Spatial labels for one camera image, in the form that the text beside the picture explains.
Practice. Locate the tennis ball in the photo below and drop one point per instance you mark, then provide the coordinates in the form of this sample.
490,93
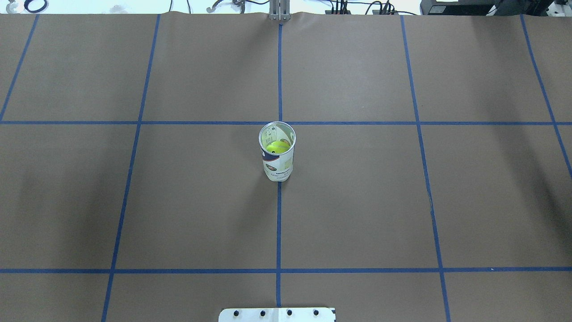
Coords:
278,147

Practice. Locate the clear tennis ball can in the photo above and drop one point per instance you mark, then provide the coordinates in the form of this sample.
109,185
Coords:
277,167

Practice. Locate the reacher grabber stick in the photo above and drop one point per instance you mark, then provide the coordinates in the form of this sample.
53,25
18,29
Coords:
227,6

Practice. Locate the blue tape roll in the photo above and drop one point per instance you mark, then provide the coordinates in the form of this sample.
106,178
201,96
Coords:
35,6

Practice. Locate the aluminium frame post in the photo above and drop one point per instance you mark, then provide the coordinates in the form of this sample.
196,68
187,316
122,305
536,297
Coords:
279,10

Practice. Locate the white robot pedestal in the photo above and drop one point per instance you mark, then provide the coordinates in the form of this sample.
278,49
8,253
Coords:
292,314

